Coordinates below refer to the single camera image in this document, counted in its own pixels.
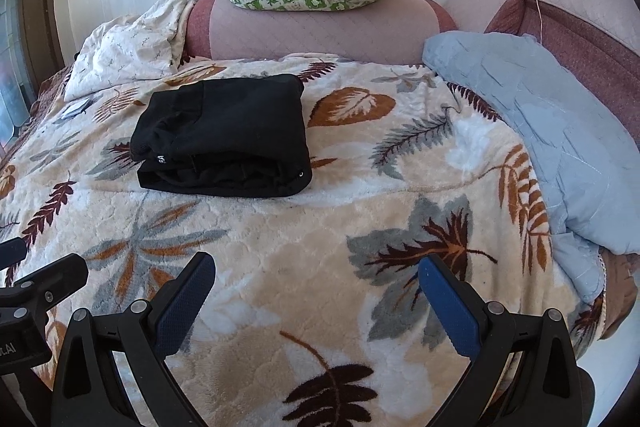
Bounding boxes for pink quilted headboard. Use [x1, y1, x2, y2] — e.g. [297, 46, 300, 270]
[445, 0, 639, 139]

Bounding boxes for window with brown frame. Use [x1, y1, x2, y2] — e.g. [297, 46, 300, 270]
[1, 0, 64, 156]

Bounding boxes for black pants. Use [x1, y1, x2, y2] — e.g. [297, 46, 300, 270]
[130, 74, 312, 198]

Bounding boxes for cream white pillow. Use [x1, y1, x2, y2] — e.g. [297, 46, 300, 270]
[64, 0, 195, 102]

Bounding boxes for light blue quilted blanket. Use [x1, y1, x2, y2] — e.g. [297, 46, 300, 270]
[422, 30, 639, 303]

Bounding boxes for pink quilted bolster cushion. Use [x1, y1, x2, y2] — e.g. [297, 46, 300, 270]
[184, 0, 457, 65]

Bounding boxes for leaf patterned fleece blanket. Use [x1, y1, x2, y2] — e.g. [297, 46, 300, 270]
[1, 54, 603, 426]

